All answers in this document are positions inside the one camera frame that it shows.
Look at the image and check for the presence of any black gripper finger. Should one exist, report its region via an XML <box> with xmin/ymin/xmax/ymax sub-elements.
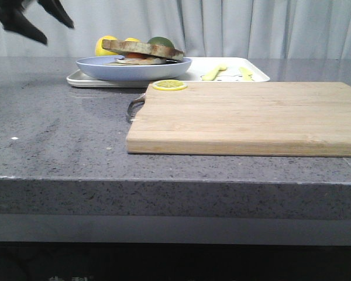
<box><xmin>37</xmin><ymin>0</ymin><xmax>74</xmax><ymax>29</ymax></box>
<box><xmin>0</xmin><ymin>5</ymin><xmax>47</xmax><ymax>45</ymax></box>

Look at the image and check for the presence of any light blue round plate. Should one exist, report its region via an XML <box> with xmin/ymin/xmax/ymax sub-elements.
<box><xmin>76</xmin><ymin>56</ymin><xmax>192</xmax><ymax>81</ymax></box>

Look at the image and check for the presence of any bread slice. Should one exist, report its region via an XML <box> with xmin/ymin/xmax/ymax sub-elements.
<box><xmin>104</xmin><ymin>59</ymin><xmax>149</xmax><ymax>66</ymax></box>
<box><xmin>101</xmin><ymin>39</ymin><xmax>184</xmax><ymax>61</ymax></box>

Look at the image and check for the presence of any fried egg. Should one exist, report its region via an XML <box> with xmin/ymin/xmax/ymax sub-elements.
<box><xmin>116</xmin><ymin>53</ymin><xmax>166</xmax><ymax>65</ymax></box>

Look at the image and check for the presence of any white rectangular tray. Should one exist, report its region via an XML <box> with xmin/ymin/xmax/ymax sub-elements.
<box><xmin>67</xmin><ymin>57</ymin><xmax>270</xmax><ymax>88</ymax></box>

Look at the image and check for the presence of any left yellow lemon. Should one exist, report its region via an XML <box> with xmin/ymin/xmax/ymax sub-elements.
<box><xmin>95</xmin><ymin>35</ymin><xmax>118</xmax><ymax>56</ymax></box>

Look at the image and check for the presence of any yellow lemon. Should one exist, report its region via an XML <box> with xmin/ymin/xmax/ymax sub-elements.
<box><xmin>95</xmin><ymin>35</ymin><xmax>118</xmax><ymax>56</ymax></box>
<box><xmin>125</xmin><ymin>37</ymin><xmax>140</xmax><ymax>42</ymax></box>

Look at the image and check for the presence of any right yellow lemon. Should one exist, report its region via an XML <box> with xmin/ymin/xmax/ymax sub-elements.
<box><xmin>125</xmin><ymin>37</ymin><xmax>140</xmax><ymax>42</ymax></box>

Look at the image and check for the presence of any green lime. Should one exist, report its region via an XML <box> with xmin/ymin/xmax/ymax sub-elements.
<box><xmin>147</xmin><ymin>36</ymin><xmax>174</xmax><ymax>49</ymax></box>

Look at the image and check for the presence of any lemon slice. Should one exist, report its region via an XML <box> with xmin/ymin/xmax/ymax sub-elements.
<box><xmin>152</xmin><ymin>79</ymin><xmax>187</xmax><ymax>91</ymax></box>

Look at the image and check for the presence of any grey curtain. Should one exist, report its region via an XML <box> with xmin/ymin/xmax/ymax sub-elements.
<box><xmin>0</xmin><ymin>1</ymin><xmax>351</xmax><ymax>59</ymax></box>

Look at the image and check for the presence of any yellow plastic knife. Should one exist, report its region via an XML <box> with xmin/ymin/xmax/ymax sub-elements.
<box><xmin>239</xmin><ymin>67</ymin><xmax>254</xmax><ymax>81</ymax></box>

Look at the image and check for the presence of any wooden cutting board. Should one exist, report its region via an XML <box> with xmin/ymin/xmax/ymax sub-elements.
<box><xmin>126</xmin><ymin>82</ymin><xmax>351</xmax><ymax>157</ymax></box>

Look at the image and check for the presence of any metal cutting board handle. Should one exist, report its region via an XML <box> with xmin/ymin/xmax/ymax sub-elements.
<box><xmin>126</xmin><ymin>93</ymin><xmax>146</xmax><ymax>123</ymax></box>

